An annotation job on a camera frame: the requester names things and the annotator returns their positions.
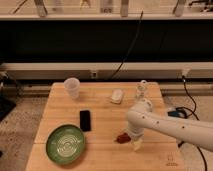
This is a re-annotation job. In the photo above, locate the black floor cable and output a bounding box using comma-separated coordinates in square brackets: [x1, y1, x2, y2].
[171, 75, 209, 171]

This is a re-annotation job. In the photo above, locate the blue cable connector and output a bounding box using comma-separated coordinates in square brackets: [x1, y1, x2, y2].
[168, 111, 181, 117]

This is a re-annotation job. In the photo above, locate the clear glass bottle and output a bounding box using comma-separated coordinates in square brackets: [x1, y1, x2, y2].
[135, 80, 147, 100]

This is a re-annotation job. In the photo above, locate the black hanging cable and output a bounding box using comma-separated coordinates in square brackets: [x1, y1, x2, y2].
[105, 9, 145, 81]

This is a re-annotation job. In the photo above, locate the small white box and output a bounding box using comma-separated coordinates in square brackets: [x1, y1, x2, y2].
[111, 89, 124, 104]

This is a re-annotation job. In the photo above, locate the green ceramic bowl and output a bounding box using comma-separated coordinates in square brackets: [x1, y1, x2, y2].
[46, 124, 86, 165]

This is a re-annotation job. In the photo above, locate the red pepper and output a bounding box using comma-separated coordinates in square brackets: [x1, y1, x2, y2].
[116, 132, 131, 144]

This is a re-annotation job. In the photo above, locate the black smartphone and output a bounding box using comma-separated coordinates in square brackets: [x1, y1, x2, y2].
[80, 110, 91, 132]

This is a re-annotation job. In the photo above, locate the translucent plastic cup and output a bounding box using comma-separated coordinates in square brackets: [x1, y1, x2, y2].
[64, 78, 80, 99]

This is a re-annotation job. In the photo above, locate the white wall outlet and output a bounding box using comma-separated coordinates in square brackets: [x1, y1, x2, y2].
[91, 71, 98, 79]

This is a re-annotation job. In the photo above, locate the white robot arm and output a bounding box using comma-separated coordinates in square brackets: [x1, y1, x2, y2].
[126, 99, 213, 152]

